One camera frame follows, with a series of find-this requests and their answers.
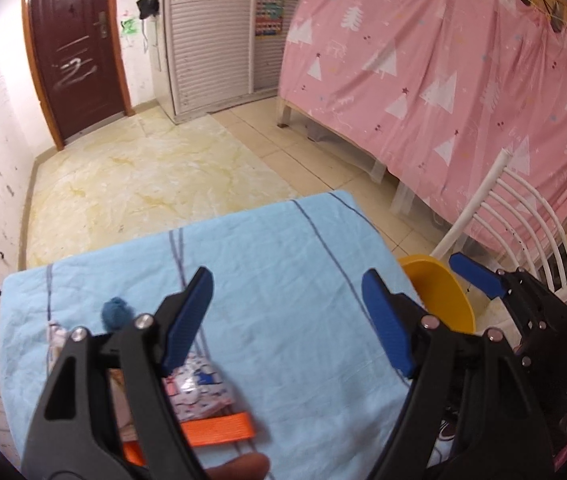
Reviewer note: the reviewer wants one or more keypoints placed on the patterned white snack wrapper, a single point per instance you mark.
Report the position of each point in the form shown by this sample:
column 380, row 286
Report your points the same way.
column 203, row 390

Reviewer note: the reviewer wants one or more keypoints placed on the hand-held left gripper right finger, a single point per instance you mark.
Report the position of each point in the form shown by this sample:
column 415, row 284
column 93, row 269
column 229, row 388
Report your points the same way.
column 388, row 320

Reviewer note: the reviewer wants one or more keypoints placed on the person's left hand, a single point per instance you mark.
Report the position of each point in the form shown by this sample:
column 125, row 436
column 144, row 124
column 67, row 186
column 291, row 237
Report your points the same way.
column 238, row 467

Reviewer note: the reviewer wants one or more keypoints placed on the pink tree-print bed curtain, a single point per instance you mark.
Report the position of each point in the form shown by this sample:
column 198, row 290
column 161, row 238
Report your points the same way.
column 413, row 60

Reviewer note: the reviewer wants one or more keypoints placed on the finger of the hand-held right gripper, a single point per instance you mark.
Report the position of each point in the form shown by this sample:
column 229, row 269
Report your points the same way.
column 478, row 277

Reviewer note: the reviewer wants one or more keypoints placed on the yellow plastic bin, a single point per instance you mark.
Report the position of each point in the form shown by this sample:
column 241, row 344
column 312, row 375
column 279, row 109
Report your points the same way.
column 438, row 295

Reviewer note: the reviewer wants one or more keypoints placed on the light blue striped tablecloth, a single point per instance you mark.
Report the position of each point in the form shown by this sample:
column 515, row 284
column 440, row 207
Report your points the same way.
column 273, row 260

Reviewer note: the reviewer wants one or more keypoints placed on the orange box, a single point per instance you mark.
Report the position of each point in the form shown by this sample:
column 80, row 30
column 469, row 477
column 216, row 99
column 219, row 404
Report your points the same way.
column 218, row 430

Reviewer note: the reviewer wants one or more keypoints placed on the teal ball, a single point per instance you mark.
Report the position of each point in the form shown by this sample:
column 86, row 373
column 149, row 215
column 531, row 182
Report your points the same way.
column 118, row 312

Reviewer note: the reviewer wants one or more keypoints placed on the white bed frame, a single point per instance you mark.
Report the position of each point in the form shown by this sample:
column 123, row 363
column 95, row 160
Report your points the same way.
column 293, row 112

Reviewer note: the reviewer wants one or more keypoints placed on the white slatted chair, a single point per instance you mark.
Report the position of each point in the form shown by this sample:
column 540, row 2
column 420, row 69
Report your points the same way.
column 488, row 185

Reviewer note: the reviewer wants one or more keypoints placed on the dark brown door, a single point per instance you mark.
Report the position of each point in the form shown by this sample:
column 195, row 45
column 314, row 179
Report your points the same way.
column 73, row 35

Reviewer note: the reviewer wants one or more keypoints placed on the white pink wrapper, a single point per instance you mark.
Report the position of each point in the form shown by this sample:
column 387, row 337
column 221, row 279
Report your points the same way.
column 55, row 337

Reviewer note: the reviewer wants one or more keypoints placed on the colourful wall poster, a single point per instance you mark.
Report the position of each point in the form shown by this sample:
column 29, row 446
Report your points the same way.
column 271, row 2

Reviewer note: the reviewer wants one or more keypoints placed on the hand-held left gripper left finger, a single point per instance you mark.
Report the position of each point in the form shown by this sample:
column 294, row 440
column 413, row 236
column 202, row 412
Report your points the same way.
column 191, row 315

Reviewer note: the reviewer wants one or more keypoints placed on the white louvered wardrobe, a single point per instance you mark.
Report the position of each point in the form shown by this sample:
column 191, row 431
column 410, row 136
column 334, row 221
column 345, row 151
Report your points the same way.
column 208, row 35

